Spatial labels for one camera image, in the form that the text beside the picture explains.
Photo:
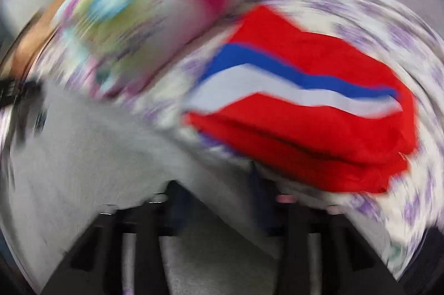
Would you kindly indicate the person's left forearm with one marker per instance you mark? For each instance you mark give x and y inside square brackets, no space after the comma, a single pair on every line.
[31,42]

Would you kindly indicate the gray pants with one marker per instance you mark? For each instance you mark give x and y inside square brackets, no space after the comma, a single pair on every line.
[86,160]

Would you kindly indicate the red blue white striped cloth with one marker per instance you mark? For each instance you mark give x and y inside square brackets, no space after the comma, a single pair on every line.
[312,142]

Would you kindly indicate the purple floral bed sheet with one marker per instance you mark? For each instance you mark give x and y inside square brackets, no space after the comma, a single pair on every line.
[381,28]

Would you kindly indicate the colourful printed pillow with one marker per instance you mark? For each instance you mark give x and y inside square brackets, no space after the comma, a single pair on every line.
[156,21]

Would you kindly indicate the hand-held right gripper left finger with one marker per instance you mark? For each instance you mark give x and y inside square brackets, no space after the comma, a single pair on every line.
[177,211]

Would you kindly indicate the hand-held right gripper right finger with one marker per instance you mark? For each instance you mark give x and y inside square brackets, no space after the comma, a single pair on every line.
[262,208]

